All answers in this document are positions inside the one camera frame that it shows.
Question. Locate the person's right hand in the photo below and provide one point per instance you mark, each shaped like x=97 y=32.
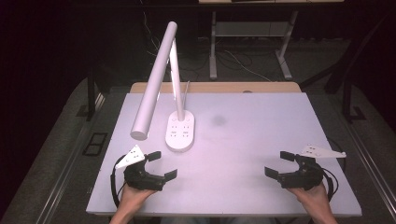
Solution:
x=314 y=200

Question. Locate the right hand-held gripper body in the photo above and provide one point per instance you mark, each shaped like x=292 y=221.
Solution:
x=308 y=175

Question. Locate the grey metal desk frame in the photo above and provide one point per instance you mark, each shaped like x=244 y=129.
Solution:
x=213 y=46

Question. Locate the person's left hand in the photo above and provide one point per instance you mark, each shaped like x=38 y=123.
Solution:
x=132 y=200

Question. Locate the white desk lamp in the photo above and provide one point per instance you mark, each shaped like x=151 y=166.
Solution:
x=154 y=81

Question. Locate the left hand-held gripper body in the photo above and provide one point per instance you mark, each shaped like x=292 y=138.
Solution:
x=140 y=180

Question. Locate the dark metal stand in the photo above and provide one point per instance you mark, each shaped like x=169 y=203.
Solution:
x=91 y=93
x=347 y=99

